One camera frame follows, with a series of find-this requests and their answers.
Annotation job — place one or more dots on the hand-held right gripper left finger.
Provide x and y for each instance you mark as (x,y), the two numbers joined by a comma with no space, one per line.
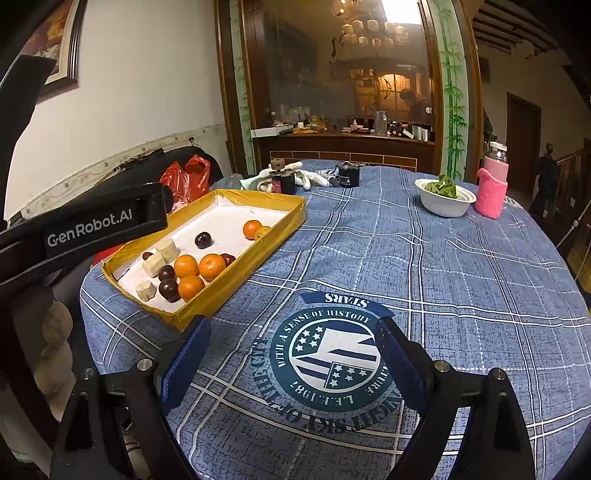
(184,364)

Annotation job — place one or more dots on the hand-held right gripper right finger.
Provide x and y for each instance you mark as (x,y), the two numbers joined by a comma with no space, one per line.
(397,364)

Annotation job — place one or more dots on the large orange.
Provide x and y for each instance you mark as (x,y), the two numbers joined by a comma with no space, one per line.
(212,266)

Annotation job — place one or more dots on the yellow rimmed tray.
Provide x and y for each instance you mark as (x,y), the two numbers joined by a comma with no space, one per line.
(221,217)

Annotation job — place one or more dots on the black bag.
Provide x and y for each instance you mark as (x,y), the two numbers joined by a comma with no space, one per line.
(138,161)

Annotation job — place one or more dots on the blue plaid tablecloth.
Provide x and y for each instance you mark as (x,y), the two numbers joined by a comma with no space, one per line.
(415,286)

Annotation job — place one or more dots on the wooden chair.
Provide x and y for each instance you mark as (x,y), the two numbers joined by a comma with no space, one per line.
(51,350)

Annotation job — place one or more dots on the white bowl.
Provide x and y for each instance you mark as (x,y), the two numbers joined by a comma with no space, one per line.
(445,203)

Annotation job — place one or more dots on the green leaves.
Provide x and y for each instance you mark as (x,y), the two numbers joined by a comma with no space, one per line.
(443,187)

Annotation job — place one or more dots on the black round tin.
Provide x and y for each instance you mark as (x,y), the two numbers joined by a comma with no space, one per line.
(348,174)

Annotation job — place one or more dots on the dark jar with cork lid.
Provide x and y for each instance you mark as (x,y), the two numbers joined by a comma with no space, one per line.
(282,177)

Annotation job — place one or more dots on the bottle with pink sleeve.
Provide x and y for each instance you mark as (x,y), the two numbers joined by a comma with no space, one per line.
(493,184)

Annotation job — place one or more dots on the white gloves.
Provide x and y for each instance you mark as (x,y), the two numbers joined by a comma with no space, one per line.
(311,177)

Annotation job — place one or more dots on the clear pitcher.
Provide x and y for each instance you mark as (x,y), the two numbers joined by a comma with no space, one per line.
(379,122)

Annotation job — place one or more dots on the wooden stair railing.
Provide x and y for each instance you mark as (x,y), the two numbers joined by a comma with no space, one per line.
(572,194)

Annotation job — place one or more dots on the wooden door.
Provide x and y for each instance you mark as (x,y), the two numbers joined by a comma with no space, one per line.
(521,143)

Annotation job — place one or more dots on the glass partition with bamboo print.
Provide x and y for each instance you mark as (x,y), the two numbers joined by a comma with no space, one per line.
(351,69)

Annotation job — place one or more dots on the framed wall picture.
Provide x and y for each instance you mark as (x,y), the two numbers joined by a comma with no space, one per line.
(55,41)

